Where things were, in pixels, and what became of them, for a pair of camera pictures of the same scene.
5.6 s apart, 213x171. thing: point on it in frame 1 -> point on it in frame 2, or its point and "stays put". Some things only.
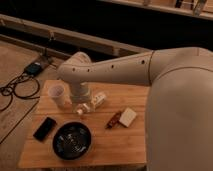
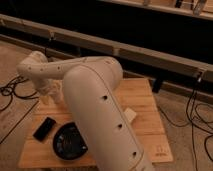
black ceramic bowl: [72, 140] stays put
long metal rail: [99, 44] stays put
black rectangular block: [44, 128] stays put
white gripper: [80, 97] -> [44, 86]
